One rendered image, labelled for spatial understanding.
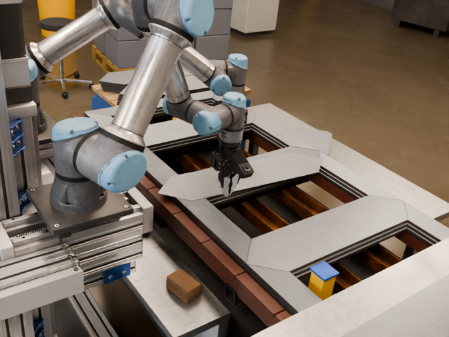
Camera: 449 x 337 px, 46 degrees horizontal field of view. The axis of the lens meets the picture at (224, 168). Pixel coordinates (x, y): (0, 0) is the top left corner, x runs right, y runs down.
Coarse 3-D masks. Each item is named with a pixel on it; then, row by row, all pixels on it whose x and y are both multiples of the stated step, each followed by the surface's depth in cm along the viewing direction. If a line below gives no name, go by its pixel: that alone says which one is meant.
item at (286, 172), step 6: (270, 156) 217; (276, 156) 218; (270, 162) 213; (276, 162) 213; (282, 162) 214; (276, 168) 209; (282, 168) 209; (288, 168) 210; (282, 174) 205; (288, 174) 206; (294, 174) 206
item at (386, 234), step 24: (168, 144) 221; (240, 192) 193; (360, 192) 200; (192, 216) 177; (216, 240) 167; (384, 240) 178; (432, 240) 178; (240, 264) 159; (312, 264) 160; (264, 288) 151
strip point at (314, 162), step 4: (300, 156) 220; (304, 156) 220; (308, 156) 220; (312, 156) 221; (304, 160) 217; (308, 160) 217; (312, 160) 218; (316, 160) 218; (320, 160) 218; (312, 164) 214; (316, 164) 215; (320, 164) 215; (316, 168) 212
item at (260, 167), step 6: (252, 162) 211; (258, 162) 212; (264, 162) 212; (258, 168) 208; (264, 168) 208; (270, 168) 208; (258, 174) 204; (264, 174) 204; (270, 174) 205; (276, 174) 205; (270, 180) 200; (276, 180) 201; (282, 180) 201
